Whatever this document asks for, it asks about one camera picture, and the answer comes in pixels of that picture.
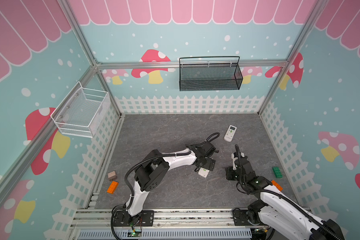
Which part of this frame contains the brown toy block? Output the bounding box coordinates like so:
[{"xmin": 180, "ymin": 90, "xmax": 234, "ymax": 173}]
[{"xmin": 108, "ymin": 171, "xmax": 118, "ymax": 181}]

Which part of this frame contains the orange toy brick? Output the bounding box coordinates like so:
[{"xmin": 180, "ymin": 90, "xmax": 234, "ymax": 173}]
[{"xmin": 107, "ymin": 181, "xmax": 119, "ymax": 194}]

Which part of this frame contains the white remote with green buttons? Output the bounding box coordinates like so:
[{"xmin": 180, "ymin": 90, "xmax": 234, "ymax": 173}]
[{"xmin": 198, "ymin": 168, "xmax": 210, "ymax": 178}]

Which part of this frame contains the white air conditioner remote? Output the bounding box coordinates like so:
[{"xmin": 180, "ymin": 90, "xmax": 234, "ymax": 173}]
[{"xmin": 224, "ymin": 125, "xmax": 237, "ymax": 142}]

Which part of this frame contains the green toy brick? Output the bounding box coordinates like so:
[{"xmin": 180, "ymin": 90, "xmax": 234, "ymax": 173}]
[{"xmin": 272, "ymin": 167, "xmax": 283, "ymax": 179}]

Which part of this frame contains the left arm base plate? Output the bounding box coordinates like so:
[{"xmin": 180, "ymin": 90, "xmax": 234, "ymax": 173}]
[{"xmin": 112, "ymin": 210, "xmax": 155, "ymax": 227}]

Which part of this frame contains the white wire mesh basket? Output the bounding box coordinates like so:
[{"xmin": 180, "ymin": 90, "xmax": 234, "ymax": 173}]
[{"xmin": 51, "ymin": 82, "xmax": 111, "ymax": 138}]

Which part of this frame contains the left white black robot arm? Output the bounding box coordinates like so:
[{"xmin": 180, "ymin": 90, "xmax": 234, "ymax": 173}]
[{"xmin": 111, "ymin": 133, "xmax": 220, "ymax": 229}]

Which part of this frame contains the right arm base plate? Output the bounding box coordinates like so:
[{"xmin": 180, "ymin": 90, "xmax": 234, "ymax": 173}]
[{"xmin": 232, "ymin": 208, "xmax": 261, "ymax": 226}]

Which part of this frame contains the black wire mesh basket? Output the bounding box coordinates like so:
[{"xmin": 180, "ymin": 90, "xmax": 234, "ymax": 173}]
[{"xmin": 179, "ymin": 56, "xmax": 243, "ymax": 92}]

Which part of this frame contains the small orange brick right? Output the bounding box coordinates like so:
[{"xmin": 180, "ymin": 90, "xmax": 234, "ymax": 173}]
[{"xmin": 271, "ymin": 180, "xmax": 283, "ymax": 191}]

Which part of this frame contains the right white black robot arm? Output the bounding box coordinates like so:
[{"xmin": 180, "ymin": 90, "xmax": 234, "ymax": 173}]
[{"xmin": 226, "ymin": 145, "xmax": 345, "ymax": 240}]

